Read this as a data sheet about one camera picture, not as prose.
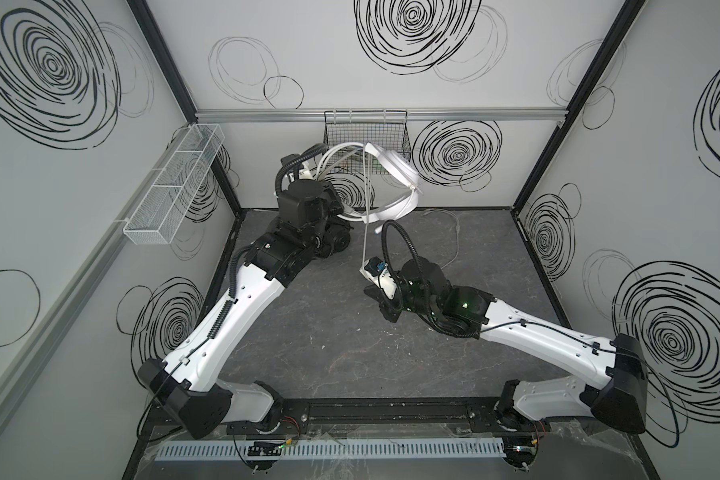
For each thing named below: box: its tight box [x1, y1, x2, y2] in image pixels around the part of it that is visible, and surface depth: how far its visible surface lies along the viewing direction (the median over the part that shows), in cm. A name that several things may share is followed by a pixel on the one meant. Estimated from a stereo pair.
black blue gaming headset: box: [314, 216, 354, 258], surface depth 104 cm
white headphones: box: [316, 142, 419, 235], surface depth 58 cm
